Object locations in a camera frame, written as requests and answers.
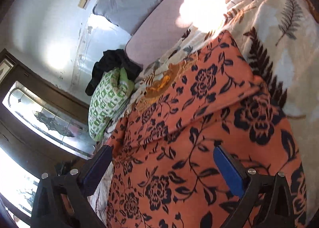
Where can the dark wooden glass door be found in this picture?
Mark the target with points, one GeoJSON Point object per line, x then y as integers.
{"type": "Point", "coordinates": [41, 126]}

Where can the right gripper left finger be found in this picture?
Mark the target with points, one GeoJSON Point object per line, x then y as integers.
{"type": "Point", "coordinates": [61, 201]}

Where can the cream leaf-print fleece blanket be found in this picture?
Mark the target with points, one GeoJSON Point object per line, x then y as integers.
{"type": "Point", "coordinates": [278, 40]}

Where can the orange black floral garment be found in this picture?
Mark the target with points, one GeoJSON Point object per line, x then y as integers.
{"type": "Point", "coordinates": [164, 172]}

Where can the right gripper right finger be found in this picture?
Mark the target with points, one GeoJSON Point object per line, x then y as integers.
{"type": "Point", "coordinates": [246, 183]}

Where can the green white patterned pillow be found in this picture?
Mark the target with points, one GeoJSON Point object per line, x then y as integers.
{"type": "Point", "coordinates": [108, 99]}

